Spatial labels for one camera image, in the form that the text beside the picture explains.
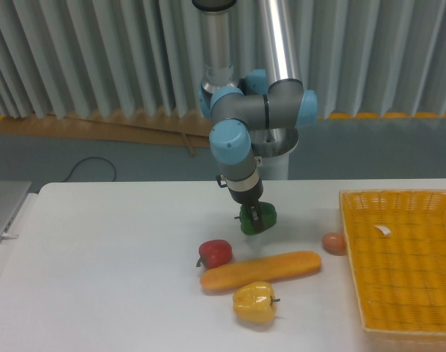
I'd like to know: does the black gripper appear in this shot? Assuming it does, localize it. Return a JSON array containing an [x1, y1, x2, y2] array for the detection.
[[229, 182, 266, 235]]

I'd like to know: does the green bell pepper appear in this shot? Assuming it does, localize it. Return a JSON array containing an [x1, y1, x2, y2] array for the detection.
[[235, 202, 277, 235]]

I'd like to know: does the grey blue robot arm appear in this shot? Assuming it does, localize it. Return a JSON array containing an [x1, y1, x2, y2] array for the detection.
[[193, 1, 318, 235]]

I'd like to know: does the red bell pepper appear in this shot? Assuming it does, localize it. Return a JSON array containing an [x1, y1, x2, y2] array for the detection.
[[196, 239, 233, 269]]

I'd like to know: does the yellow bell pepper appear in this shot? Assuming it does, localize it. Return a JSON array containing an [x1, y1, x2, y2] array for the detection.
[[233, 282, 280, 323]]

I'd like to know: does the yellow wicker basket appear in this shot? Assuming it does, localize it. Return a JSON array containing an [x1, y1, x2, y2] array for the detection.
[[339, 189, 446, 338]]

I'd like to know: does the orange bread loaf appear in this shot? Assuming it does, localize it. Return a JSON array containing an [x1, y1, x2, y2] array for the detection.
[[200, 251, 322, 292]]

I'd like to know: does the brown egg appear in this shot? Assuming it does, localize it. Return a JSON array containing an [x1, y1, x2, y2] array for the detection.
[[322, 232, 346, 254]]

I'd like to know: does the white paper tag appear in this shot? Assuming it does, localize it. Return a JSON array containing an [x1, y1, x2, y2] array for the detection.
[[374, 225, 391, 236]]

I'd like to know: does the brown cardboard sheet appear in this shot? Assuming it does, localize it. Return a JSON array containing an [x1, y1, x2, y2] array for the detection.
[[0, 107, 212, 155]]

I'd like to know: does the silver laptop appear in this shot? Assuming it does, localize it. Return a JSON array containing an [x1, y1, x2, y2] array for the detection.
[[0, 180, 32, 242]]

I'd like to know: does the grey pleated curtain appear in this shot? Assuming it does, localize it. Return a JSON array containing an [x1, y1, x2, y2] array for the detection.
[[0, 1, 446, 118]]

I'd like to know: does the black floor cable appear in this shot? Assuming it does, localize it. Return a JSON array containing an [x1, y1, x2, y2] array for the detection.
[[59, 156, 117, 183]]

